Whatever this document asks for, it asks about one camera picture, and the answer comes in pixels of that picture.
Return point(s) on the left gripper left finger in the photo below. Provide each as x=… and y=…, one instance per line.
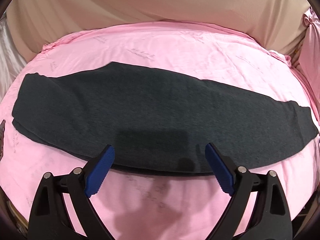
x=62, y=208

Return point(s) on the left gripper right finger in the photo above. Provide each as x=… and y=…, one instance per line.
x=257, y=208

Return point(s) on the pink pillow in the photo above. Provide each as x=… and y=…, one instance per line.
x=309, y=56

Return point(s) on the white satin fabric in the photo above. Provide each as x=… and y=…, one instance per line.
x=11, y=62

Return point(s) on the pink bed sheet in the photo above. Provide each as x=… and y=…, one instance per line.
x=131, y=206

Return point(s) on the beige curtain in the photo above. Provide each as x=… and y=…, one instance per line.
x=274, y=24

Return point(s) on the dark grey pants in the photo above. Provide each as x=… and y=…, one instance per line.
x=158, y=121

